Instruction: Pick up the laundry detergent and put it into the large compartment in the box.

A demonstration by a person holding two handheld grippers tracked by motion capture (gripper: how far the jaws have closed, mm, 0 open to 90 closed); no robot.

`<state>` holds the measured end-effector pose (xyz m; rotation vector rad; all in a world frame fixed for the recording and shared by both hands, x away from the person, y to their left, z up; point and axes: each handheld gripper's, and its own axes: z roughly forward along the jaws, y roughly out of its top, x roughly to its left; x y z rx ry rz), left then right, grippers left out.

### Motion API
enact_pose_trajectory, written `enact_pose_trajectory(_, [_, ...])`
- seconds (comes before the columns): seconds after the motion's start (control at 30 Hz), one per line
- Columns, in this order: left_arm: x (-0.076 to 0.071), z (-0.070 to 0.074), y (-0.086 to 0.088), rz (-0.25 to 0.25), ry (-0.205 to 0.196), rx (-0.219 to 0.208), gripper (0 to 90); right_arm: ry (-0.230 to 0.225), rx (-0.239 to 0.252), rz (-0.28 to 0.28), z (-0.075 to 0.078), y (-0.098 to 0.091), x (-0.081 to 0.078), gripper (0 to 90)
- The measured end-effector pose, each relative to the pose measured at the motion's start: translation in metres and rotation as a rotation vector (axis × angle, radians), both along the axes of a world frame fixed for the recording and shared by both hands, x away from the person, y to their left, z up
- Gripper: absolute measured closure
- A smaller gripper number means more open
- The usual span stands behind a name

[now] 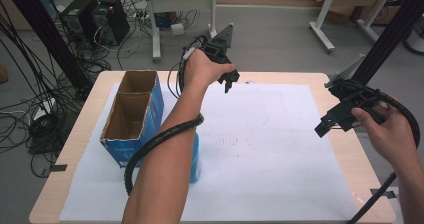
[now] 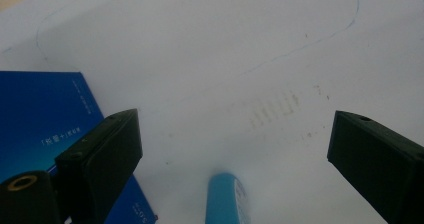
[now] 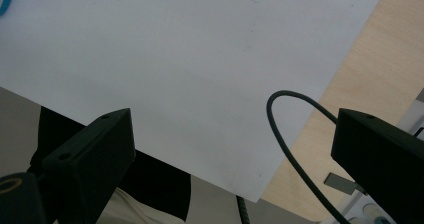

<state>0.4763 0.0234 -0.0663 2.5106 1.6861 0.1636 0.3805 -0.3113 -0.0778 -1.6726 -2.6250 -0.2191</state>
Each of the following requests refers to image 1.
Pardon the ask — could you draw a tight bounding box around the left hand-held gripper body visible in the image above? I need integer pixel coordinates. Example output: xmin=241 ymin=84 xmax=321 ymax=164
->
xmin=201 ymin=22 xmax=241 ymax=85

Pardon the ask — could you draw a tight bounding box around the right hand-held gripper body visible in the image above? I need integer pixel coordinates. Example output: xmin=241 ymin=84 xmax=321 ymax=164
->
xmin=324 ymin=53 xmax=385 ymax=133

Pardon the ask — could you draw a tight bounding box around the person's left hand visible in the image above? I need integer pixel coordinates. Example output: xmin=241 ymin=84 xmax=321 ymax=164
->
xmin=182 ymin=48 xmax=237 ymax=93

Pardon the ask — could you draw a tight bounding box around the person's right hand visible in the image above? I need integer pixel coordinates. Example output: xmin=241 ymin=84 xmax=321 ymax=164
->
xmin=350 ymin=103 xmax=422 ymax=168

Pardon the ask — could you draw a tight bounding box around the light wooden table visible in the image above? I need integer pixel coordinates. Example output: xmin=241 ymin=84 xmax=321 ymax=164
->
xmin=28 ymin=70 xmax=398 ymax=224

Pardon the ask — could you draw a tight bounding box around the white power adapter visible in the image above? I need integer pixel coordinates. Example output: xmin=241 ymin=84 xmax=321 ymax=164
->
xmin=170 ymin=23 xmax=186 ymax=36

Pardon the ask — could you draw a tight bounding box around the white paper mat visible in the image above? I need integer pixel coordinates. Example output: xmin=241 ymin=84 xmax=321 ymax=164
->
xmin=58 ymin=81 xmax=359 ymax=223

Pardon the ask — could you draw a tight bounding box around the blue bottle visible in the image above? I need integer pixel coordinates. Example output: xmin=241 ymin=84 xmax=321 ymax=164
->
xmin=189 ymin=132 xmax=203 ymax=184

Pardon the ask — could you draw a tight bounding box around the blue open cardboard box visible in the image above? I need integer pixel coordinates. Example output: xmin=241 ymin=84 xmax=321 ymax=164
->
xmin=99 ymin=69 xmax=165 ymax=168

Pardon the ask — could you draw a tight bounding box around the white-framed desk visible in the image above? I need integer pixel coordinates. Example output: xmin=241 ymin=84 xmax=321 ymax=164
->
xmin=308 ymin=0 xmax=418 ymax=54

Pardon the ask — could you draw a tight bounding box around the black computer tower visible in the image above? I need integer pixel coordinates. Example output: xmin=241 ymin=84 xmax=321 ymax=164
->
xmin=60 ymin=0 xmax=100 ymax=47
xmin=91 ymin=0 xmax=132 ymax=47

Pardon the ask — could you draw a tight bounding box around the white power strip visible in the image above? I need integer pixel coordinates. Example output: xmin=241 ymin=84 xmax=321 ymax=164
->
xmin=32 ymin=97 xmax=58 ymax=121

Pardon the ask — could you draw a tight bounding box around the black spiral-wrapped gripper cable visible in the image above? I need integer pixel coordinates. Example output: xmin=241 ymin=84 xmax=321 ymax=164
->
xmin=329 ymin=78 xmax=422 ymax=224
xmin=123 ymin=35 xmax=210 ymax=197

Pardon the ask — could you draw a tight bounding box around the black metal stand post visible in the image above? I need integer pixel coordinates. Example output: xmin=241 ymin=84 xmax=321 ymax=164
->
xmin=350 ymin=0 xmax=424 ymax=86
xmin=2 ymin=0 xmax=94 ymax=97

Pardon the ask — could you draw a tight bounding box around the bundle of black floor cables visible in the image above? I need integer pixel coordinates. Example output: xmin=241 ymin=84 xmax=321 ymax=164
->
xmin=0 ymin=0 xmax=113 ymax=180

